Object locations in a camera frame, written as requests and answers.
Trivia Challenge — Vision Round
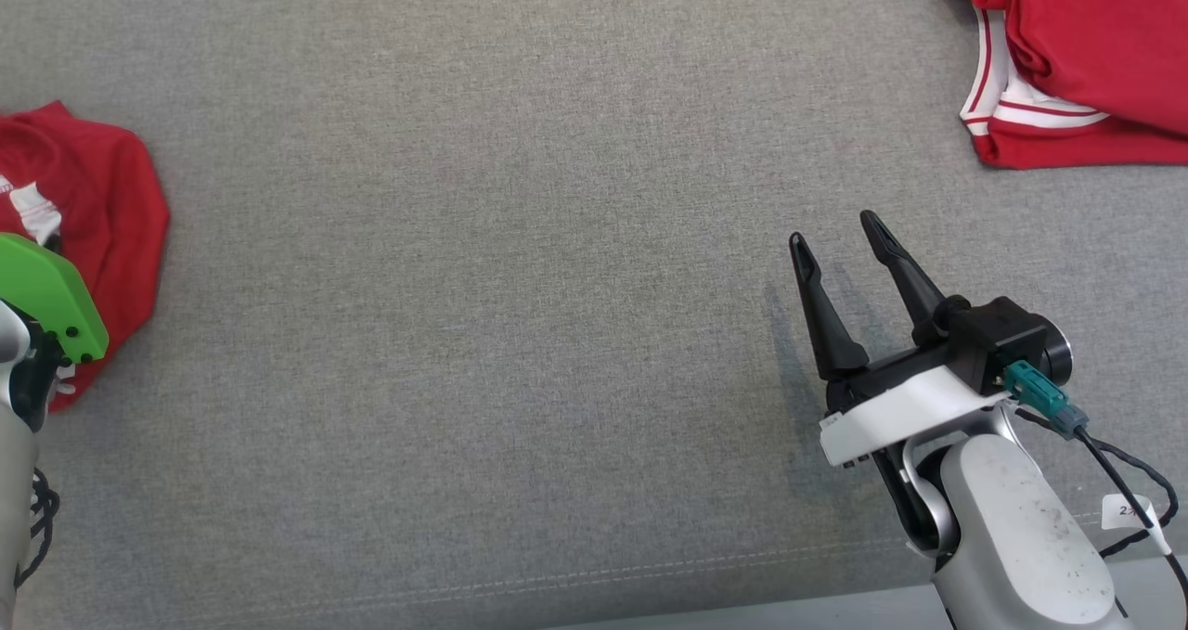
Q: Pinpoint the arm teal-plug cable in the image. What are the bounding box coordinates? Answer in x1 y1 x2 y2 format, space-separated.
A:
13 467 62 590
1001 360 1188 596

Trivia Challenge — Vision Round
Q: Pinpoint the red Bulls jersey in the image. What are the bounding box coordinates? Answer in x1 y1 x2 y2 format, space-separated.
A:
943 0 1188 171

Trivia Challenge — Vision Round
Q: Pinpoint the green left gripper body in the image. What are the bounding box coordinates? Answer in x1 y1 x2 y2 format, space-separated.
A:
0 232 110 432

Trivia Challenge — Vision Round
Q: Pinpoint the right arm teal-plug cable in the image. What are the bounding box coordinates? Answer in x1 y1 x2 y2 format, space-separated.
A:
1001 360 1188 596

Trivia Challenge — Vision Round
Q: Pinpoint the white cable label tag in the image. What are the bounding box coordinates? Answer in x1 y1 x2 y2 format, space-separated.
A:
1101 495 1162 532

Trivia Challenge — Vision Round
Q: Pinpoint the left arm teal-plug cable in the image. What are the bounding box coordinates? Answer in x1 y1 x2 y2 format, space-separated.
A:
13 467 62 590

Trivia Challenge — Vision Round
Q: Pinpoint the red shorts white stripe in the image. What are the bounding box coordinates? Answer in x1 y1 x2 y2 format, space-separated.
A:
0 100 172 416

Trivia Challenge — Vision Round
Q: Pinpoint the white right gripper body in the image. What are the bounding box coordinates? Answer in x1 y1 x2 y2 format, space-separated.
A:
819 341 1024 559

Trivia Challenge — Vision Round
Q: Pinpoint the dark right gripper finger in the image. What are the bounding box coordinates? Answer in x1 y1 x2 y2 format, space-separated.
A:
859 209 949 349
788 230 872 382

